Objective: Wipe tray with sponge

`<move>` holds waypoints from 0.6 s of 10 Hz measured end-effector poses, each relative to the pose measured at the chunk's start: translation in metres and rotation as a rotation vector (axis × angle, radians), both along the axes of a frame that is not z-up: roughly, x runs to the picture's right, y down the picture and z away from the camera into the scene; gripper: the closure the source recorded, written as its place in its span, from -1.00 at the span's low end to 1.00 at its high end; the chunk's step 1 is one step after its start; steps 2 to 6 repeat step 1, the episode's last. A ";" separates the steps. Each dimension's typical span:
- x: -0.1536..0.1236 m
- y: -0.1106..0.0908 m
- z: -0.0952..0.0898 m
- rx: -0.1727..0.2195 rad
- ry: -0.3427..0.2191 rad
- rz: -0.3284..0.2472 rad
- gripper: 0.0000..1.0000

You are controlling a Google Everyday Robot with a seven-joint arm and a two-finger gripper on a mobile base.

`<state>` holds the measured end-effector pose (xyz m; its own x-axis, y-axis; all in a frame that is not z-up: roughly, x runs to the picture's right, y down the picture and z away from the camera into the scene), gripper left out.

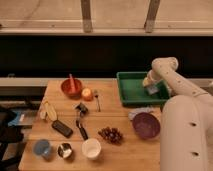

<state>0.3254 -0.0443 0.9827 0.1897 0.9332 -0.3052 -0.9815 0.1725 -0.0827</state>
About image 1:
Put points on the red bowl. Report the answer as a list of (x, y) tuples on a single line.
[(65, 87)]

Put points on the yellow sponge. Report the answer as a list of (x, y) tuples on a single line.
[(146, 82)]

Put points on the black rectangular block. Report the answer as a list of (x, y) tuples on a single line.
[(62, 128)]

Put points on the banana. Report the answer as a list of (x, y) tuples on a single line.
[(47, 110)]

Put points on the white cup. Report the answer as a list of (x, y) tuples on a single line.
[(91, 148)]

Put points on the blue plastic cup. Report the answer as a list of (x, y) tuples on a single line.
[(42, 148)]

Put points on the black chair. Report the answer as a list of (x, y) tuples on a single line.
[(8, 134)]

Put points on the small metal cup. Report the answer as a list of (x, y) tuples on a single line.
[(65, 150)]

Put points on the green plastic tray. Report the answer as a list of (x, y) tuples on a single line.
[(133, 93)]

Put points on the white cloth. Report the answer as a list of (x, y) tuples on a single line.
[(136, 111)]

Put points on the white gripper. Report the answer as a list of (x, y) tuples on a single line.
[(153, 81)]

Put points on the red spatula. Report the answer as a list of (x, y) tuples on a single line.
[(72, 84)]

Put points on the black handled kitchen tool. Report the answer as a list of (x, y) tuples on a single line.
[(81, 111)]

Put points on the bunch of dark grapes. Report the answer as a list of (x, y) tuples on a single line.
[(111, 135)]

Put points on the metal spoon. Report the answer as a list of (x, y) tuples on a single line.
[(96, 95)]

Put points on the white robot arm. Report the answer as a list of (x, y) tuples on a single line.
[(186, 120)]

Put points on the orange apple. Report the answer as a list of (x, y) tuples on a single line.
[(87, 94)]

